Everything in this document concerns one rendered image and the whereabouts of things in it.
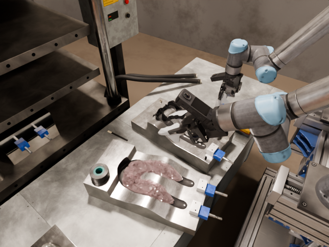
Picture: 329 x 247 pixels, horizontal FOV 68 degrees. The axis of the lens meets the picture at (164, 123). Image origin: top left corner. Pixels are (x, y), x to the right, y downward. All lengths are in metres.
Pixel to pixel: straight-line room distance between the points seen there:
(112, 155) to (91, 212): 0.26
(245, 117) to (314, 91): 0.20
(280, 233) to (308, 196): 0.88
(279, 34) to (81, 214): 2.89
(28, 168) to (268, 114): 1.17
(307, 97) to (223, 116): 0.22
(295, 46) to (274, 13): 2.23
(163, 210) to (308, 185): 0.55
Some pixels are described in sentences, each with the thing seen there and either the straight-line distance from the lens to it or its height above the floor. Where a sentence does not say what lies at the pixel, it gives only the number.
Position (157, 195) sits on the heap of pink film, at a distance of 1.04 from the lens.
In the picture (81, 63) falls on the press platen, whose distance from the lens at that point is 1.55.
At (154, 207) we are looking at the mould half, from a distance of 1.03.
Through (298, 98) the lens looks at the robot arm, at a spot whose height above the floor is 1.41.
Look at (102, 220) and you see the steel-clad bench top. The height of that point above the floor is 0.80.
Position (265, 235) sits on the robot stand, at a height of 0.21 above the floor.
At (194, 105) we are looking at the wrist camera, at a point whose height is 1.38.
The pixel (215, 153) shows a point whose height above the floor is 0.91.
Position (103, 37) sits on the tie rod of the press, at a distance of 1.36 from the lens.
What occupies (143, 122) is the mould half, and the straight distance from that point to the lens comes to 1.35.
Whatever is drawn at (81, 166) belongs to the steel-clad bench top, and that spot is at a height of 0.80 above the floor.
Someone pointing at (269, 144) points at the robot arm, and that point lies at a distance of 0.66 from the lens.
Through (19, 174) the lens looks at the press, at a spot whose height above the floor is 0.79.
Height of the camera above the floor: 1.82
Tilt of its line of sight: 46 degrees down
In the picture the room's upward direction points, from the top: straight up
